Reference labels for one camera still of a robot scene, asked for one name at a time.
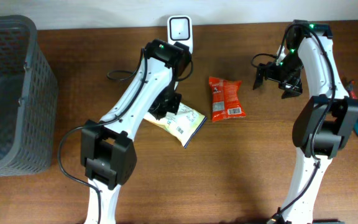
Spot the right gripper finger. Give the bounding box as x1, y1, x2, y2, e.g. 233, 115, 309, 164
282, 88, 303, 99
253, 68, 265, 90

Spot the beige snack bag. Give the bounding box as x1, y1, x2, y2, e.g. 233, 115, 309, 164
144, 103, 207, 149

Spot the red snack bag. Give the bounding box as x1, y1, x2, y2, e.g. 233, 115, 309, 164
208, 77, 246, 122

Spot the hex wrench set packet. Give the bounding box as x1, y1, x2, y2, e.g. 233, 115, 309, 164
345, 80, 357, 100

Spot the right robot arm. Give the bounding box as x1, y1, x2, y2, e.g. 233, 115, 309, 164
253, 20, 358, 223

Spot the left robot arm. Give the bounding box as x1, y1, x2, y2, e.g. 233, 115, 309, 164
80, 39, 193, 223

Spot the grey plastic mesh basket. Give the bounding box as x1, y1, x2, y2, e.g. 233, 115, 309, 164
0, 15, 58, 177

